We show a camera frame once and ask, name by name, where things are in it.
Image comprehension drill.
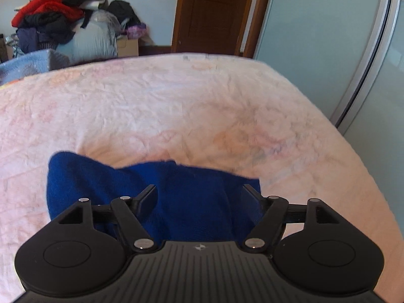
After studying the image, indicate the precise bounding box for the pale blue fabric bundle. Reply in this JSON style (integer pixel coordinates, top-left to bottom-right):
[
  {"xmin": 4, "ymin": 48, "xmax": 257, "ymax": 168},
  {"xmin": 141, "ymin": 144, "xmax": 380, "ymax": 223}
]
[{"xmin": 55, "ymin": 19, "xmax": 119, "ymax": 62}]

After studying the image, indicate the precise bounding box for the brown wooden door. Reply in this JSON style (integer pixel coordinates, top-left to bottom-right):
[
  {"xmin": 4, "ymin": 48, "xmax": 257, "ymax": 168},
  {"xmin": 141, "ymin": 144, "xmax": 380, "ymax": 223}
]
[{"xmin": 172, "ymin": 0, "xmax": 275, "ymax": 59}]

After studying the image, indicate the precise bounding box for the dark clothes pile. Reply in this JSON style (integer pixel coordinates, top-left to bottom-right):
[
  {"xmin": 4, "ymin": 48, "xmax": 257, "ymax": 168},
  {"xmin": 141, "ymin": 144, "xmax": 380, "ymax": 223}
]
[{"xmin": 16, "ymin": 13, "xmax": 76, "ymax": 54}]

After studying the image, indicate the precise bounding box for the pink bed sheet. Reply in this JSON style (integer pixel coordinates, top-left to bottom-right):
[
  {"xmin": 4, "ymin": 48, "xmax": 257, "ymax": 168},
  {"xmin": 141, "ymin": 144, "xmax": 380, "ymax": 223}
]
[{"xmin": 0, "ymin": 52, "xmax": 404, "ymax": 303}]

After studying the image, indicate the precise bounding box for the red garment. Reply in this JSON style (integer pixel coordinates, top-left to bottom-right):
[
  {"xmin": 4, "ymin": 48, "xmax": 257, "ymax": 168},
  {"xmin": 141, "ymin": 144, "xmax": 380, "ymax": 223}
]
[{"xmin": 11, "ymin": 0, "xmax": 84, "ymax": 27}]

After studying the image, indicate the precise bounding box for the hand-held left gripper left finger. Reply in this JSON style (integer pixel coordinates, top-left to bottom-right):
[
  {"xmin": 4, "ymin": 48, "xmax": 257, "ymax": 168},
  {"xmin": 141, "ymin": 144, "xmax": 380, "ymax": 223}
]
[{"xmin": 56, "ymin": 185, "xmax": 158, "ymax": 253}]

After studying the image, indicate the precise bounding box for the frosted glass wardrobe door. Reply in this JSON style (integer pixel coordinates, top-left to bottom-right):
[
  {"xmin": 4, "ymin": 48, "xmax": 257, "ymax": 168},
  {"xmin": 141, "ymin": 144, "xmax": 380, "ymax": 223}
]
[
  {"xmin": 335, "ymin": 0, "xmax": 404, "ymax": 177},
  {"xmin": 254, "ymin": 0, "xmax": 395, "ymax": 123}
]

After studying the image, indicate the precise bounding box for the blue sweater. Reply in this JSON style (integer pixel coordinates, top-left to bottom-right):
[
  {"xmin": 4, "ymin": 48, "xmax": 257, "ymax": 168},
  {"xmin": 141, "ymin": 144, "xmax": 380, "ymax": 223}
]
[{"xmin": 46, "ymin": 151, "xmax": 262, "ymax": 243}]

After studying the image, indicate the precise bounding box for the purple cloth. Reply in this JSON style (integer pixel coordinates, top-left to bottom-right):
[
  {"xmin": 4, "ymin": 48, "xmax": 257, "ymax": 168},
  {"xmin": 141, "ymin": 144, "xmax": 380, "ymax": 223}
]
[{"xmin": 126, "ymin": 23, "xmax": 147, "ymax": 38}]

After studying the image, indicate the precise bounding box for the light blue blanket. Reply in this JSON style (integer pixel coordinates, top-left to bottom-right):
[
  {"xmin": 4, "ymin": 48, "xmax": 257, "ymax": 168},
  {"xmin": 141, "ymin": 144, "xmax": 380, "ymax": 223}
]
[{"xmin": 0, "ymin": 49, "xmax": 70, "ymax": 84}]

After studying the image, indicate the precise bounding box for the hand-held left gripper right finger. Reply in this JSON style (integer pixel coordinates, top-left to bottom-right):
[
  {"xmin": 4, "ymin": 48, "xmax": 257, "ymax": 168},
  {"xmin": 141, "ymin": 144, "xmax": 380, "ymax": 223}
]
[{"xmin": 243, "ymin": 185, "xmax": 344, "ymax": 254}]

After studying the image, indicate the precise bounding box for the cardboard box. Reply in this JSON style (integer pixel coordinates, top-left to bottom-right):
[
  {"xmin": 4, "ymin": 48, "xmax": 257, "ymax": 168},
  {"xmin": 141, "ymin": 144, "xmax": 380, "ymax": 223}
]
[{"xmin": 117, "ymin": 35, "xmax": 139, "ymax": 58}]

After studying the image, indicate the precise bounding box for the black garment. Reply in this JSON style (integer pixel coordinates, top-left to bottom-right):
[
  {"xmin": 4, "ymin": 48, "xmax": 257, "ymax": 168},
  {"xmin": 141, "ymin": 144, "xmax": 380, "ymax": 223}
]
[{"xmin": 107, "ymin": 0, "xmax": 141, "ymax": 27}]

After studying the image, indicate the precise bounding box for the black and white patterned bag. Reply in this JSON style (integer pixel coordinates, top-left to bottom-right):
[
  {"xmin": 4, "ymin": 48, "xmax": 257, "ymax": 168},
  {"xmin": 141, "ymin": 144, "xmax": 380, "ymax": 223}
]
[{"xmin": 0, "ymin": 33, "xmax": 20, "ymax": 64}]

